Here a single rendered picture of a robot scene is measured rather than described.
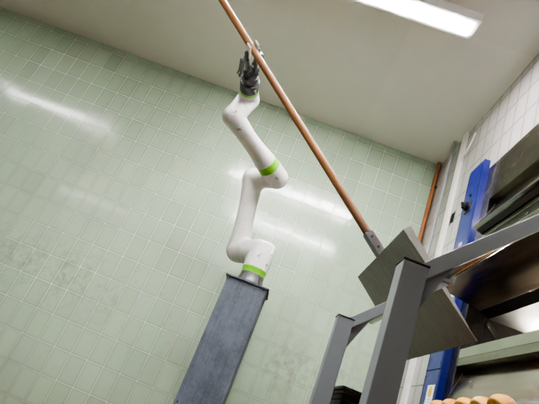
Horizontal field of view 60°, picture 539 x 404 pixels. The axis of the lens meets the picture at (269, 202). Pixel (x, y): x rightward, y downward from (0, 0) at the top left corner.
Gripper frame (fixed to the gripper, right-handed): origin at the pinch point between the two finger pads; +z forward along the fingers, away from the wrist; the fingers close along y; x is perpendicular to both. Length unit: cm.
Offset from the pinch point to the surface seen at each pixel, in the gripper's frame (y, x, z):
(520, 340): -20, -145, 12
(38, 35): 83, 170, -126
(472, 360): -18, -147, -18
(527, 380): -11, -153, 17
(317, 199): -38, -35, -122
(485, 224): -60, -106, -23
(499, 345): -20, -145, -1
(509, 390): -8, -155, 11
